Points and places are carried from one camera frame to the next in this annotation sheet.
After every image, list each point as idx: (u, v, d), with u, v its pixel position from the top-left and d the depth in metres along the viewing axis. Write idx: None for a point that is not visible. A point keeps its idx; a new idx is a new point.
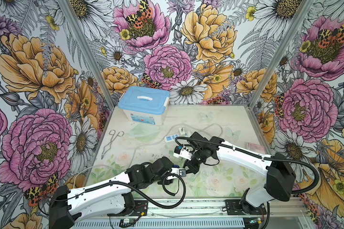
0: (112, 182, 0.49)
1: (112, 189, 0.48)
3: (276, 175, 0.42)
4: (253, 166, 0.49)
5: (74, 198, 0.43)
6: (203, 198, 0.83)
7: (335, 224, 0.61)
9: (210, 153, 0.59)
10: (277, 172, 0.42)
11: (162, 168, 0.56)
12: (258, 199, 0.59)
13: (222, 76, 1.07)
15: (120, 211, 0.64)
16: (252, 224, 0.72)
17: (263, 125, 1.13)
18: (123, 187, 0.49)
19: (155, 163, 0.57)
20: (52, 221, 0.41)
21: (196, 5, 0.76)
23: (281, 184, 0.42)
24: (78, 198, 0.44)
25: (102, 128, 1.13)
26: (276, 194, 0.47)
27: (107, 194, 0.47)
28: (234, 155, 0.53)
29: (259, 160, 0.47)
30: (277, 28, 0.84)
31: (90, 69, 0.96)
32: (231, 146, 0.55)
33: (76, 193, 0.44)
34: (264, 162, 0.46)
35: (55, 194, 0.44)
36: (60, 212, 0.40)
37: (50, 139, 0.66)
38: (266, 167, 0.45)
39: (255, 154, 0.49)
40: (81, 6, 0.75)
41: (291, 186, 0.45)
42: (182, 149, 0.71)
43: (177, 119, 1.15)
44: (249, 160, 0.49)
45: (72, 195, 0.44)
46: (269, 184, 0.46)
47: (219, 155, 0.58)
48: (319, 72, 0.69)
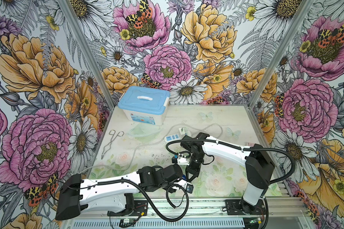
0: (124, 181, 0.49)
1: (123, 187, 0.48)
3: (254, 164, 0.45)
4: (235, 157, 0.52)
5: (86, 189, 0.44)
6: (204, 198, 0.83)
7: (335, 224, 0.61)
9: (197, 148, 0.62)
10: (255, 162, 0.46)
11: (173, 175, 0.55)
12: (254, 196, 0.60)
13: (222, 77, 1.08)
15: (119, 210, 0.63)
16: (252, 224, 0.73)
17: (263, 125, 1.13)
18: (133, 187, 0.49)
19: (167, 168, 0.56)
20: (62, 207, 0.41)
21: (196, 5, 0.76)
23: (260, 172, 0.46)
24: (90, 190, 0.44)
25: (102, 128, 1.13)
26: (257, 183, 0.50)
27: (116, 191, 0.47)
28: (217, 148, 0.57)
29: (239, 151, 0.50)
30: (277, 28, 0.84)
31: (89, 70, 0.96)
32: (214, 140, 0.58)
33: (88, 184, 0.45)
34: (243, 153, 0.49)
35: (68, 181, 0.45)
36: (71, 200, 0.41)
37: (50, 139, 0.66)
38: (245, 157, 0.48)
39: (235, 145, 0.53)
40: (81, 6, 0.75)
41: (270, 173, 0.48)
42: (180, 156, 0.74)
43: (177, 119, 1.15)
44: (230, 152, 0.53)
45: (85, 187, 0.44)
46: (249, 174, 0.50)
47: (205, 150, 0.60)
48: (319, 72, 0.69)
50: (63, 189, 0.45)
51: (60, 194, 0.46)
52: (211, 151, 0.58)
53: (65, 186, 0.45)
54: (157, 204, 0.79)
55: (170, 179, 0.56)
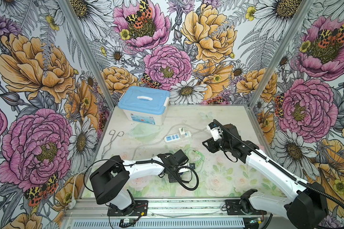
0: (154, 161, 0.58)
1: (153, 166, 0.55)
3: (306, 202, 0.39)
4: (283, 185, 0.46)
5: (129, 167, 0.48)
6: (203, 198, 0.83)
7: (335, 224, 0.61)
9: (240, 155, 0.58)
10: (308, 201, 0.39)
11: (183, 157, 0.69)
12: (263, 206, 0.59)
13: (222, 76, 1.07)
15: (125, 206, 0.63)
16: (252, 224, 0.73)
17: (263, 125, 1.13)
18: (160, 168, 0.58)
19: (177, 153, 0.69)
20: (112, 183, 0.43)
21: (196, 5, 0.76)
23: (308, 214, 0.39)
24: (131, 168, 0.49)
25: (102, 128, 1.13)
26: (296, 222, 0.44)
27: (148, 170, 0.54)
28: (263, 167, 0.51)
29: (291, 181, 0.44)
30: (277, 28, 0.84)
31: (89, 69, 0.96)
32: (264, 156, 0.52)
33: (130, 163, 0.50)
34: (297, 185, 0.42)
35: (104, 165, 0.47)
36: (119, 176, 0.44)
37: (50, 139, 0.66)
38: (297, 191, 0.42)
39: (289, 172, 0.46)
40: (81, 6, 0.75)
41: (319, 220, 0.41)
42: (214, 128, 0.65)
43: (177, 119, 1.15)
44: (278, 177, 0.47)
45: (127, 165, 0.49)
46: (290, 209, 0.44)
47: (247, 161, 0.56)
48: (319, 72, 0.69)
50: (101, 172, 0.47)
51: (96, 178, 0.46)
52: (255, 166, 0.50)
53: (103, 170, 0.47)
54: (157, 204, 0.80)
55: (181, 161, 0.70)
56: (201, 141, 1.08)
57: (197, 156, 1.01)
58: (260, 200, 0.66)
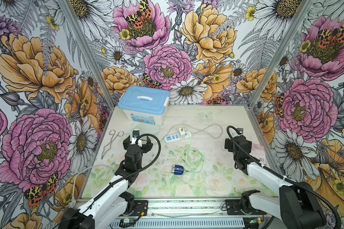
0: (112, 183, 0.55)
1: (116, 188, 0.54)
3: (288, 192, 0.42)
4: (274, 184, 0.50)
5: (89, 209, 0.45)
6: (203, 198, 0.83)
7: (335, 224, 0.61)
9: (242, 167, 0.65)
10: (291, 192, 0.43)
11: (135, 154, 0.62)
12: (263, 206, 0.58)
13: (222, 76, 1.07)
15: (125, 208, 0.64)
16: (252, 224, 0.72)
17: (263, 125, 1.13)
18: (123, 182, 0.57)
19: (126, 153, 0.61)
20: None
21: (196, 5, 0.76)
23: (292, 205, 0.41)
24: (92, 208, 0.45)
25: (102, 128, 1.13)
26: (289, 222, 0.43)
27: (113, 195, 0.52)
28: (259, 171, 0.57)
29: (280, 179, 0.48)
30: (277, 28, 0.84)
31: (90, 69, 0.96)
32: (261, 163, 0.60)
33: (88, 204, 0.46)
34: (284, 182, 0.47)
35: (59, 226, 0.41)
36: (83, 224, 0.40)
37: (50, 139, 0.66)
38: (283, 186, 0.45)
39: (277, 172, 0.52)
40: (81, 6, 0.75)
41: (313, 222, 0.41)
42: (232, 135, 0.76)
43: (177, 119, 1.15)
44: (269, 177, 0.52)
45: (86, 208, 0.45)
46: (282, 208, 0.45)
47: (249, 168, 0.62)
48: (319, 72, 0.69)
50: None
51: None
52: (254, 171, 0.59)
53: None
54: (157, 204, 0.80)
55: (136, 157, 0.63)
56: (201, 141, 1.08)
57: (197, 156, 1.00)
58: (260, 199, 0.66)
